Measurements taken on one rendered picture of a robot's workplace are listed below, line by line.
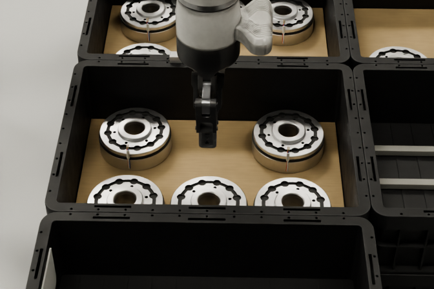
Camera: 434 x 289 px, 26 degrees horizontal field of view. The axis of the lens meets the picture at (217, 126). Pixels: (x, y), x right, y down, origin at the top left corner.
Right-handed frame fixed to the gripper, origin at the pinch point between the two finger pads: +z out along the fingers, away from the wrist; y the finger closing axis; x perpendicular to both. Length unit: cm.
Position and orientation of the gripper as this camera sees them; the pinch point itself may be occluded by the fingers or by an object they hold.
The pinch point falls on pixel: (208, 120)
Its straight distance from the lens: 119.0
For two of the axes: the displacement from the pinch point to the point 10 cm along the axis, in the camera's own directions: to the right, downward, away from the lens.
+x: 10.0, 0.3, -0.3
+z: 0.0, 7.4, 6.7
